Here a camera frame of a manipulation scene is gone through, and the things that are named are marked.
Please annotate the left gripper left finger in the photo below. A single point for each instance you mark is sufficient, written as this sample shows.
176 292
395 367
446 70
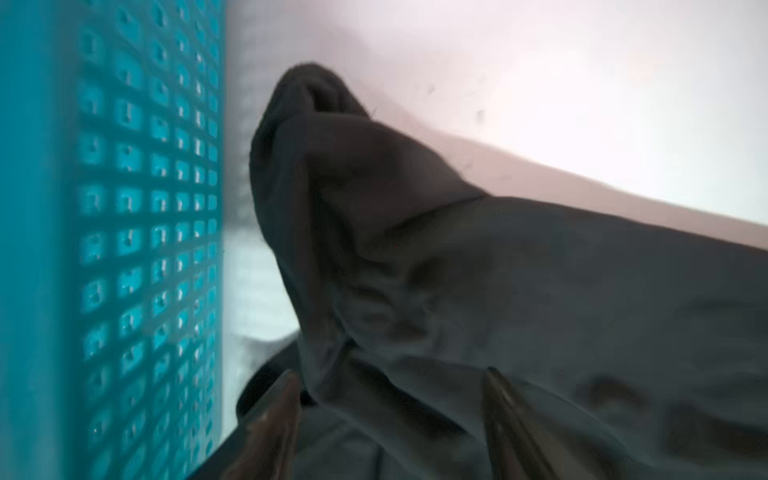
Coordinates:
270 435

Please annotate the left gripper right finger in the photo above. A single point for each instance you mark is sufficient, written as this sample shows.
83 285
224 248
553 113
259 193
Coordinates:
513 451

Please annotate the black t shirt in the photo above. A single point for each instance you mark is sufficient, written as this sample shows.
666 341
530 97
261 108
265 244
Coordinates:
640 352

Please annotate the teal plastic basket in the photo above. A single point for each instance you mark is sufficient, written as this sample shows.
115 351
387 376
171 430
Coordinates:
111 222

